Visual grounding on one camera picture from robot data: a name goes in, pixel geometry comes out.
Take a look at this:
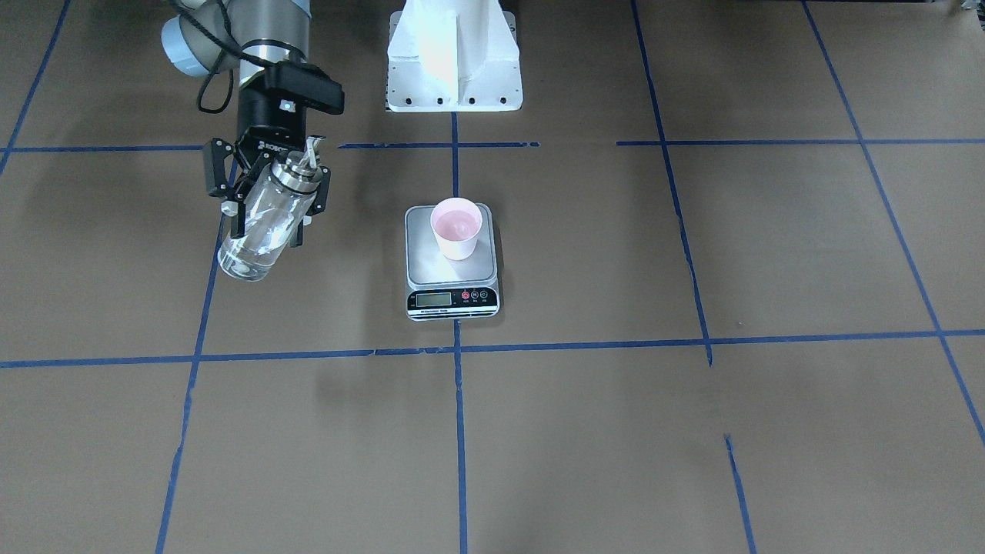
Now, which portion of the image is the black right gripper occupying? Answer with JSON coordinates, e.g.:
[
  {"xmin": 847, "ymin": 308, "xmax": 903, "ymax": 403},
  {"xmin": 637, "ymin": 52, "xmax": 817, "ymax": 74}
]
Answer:
[{"xmin": 202, "ymin": 85, "xmax": 331, "ymax": 248}]

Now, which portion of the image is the pink plastic cup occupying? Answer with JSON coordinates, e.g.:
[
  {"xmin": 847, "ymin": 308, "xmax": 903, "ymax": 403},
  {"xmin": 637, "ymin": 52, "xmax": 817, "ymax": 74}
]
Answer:
[{"xmin": 429, "ymin": 199, "xmax": 483, "ymax": 262}]

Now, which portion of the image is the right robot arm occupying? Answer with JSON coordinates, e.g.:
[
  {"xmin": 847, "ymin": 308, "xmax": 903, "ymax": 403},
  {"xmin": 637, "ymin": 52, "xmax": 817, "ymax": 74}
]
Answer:
[{"xmin": 161, "ymin": 1, "xmax": 345, "ymax": 239}]

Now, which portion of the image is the silver digital kitchen scale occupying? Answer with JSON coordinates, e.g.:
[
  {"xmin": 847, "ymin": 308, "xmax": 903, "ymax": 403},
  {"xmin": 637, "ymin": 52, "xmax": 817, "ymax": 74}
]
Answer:
[{"xmin": 404, "ymin": 203, "xmax": 502, "ymax": 320}]

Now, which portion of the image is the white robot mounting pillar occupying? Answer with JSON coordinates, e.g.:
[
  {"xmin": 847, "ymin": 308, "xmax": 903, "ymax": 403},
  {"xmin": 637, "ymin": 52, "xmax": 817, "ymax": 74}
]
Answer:
[{"xmin": 385, "ymin": 1, "xmax": 524, "ymax": 113}]

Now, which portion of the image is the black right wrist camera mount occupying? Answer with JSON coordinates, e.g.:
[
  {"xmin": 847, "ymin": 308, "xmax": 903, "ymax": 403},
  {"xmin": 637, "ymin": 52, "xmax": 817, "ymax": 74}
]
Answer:
[{"xmin": 262, "ymin": 60, "xmax": 346, "ymax": 115}]

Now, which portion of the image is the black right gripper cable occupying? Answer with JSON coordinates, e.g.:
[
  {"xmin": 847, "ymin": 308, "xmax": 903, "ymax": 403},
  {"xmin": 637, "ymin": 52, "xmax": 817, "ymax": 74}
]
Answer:
[{"xmin": 171, "ymin": 0, "xmax": 266, "ymax": 115}]

